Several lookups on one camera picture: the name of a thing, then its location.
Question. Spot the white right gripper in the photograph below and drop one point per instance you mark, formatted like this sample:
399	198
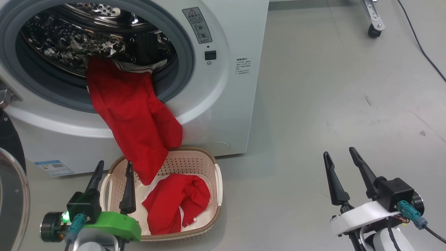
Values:
362	218

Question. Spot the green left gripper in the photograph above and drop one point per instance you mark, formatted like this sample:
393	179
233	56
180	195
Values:
122	225

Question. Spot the washing machine glass door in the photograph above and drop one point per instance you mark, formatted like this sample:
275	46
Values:
14	209

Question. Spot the cream perforated laundry basket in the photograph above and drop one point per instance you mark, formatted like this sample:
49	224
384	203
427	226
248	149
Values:
195	164

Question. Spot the white front-load washing machine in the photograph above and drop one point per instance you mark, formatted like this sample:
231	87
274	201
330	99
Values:
226	122

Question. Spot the metal door hinge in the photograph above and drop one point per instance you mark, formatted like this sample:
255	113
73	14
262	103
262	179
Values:
8	96

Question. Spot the stainless steel washing machine drum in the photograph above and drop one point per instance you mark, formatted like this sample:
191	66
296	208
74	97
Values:
62	45

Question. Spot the blue energy label sticker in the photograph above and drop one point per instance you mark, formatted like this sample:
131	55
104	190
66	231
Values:
54	168

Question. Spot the grey warning sticker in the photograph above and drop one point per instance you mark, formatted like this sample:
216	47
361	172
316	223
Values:
197	26

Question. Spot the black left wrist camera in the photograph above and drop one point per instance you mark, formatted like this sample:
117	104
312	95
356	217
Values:
83	205

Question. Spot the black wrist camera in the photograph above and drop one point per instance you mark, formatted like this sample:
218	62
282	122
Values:
83	205
393	193

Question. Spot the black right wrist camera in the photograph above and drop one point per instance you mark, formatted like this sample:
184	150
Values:
393	193

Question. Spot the metal frame leg with caster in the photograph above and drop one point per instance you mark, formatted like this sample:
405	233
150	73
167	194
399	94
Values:
374	19

